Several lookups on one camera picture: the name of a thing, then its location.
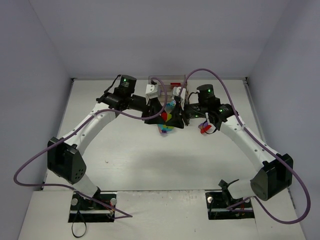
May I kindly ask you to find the red curved lego piece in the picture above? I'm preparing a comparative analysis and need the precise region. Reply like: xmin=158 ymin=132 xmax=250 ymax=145
xmin=200 ymin=124 xmax=212 ymax=134

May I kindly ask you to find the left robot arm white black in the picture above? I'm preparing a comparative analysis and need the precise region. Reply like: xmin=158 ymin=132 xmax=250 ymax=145
xmin=47 ymin=75 xmax=164 ymax=206

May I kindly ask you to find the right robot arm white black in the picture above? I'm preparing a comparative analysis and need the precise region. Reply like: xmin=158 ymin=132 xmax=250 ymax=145
xmin=168 ymin=84 xmax=293 ymax=201

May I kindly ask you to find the purple butterfly lego piece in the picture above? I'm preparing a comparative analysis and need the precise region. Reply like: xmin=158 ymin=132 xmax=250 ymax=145
xmin=157 ymin=124 xmax=167 ymax=134

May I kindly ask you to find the clear bin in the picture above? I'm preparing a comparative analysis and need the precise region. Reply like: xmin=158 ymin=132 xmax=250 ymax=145
xmin=160 ymin=85 xmax=175 ymax=97
xmin=148 ymin=75 xmax=186 ymax=85

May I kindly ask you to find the clear bin farthest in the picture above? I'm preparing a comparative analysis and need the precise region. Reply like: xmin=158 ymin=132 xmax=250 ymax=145
xmin=148 ymin=75 xmax=186 ymax=85

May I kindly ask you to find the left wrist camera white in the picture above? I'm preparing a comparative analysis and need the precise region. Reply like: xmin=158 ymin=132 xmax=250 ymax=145
xmin=145 ymin=84 xmax=161 ymax=103

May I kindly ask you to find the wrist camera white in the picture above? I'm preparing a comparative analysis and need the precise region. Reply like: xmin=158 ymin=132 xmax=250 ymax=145
xmin=145 ymin=84 xmax=161 ymax=103
xmin=171 ymin=86 xmax=187 ymax=110

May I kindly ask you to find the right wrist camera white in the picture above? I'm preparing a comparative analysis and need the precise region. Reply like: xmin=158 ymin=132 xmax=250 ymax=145
xmin=171 ymin=86 xmax=187 ymax=110

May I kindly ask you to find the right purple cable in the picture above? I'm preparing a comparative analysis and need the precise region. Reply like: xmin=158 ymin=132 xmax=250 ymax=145
xmin=183 ymin=68 xmax=311 ymax=224

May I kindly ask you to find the purple cable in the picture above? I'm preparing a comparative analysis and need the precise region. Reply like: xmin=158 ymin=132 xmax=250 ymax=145
xmin=183 ymin=68 xmax=311 ymax=224
xmin=13 ymin=77 xmax=167 ymax=221

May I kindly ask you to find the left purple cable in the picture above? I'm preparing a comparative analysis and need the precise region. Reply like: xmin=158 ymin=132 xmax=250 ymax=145
xmin=13 ymin=77 xmax=167 ymax=221

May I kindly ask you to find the black loop cable left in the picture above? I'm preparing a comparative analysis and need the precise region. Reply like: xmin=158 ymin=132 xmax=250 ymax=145
xmin=71 ymin=209 xmax=88 ymax=238

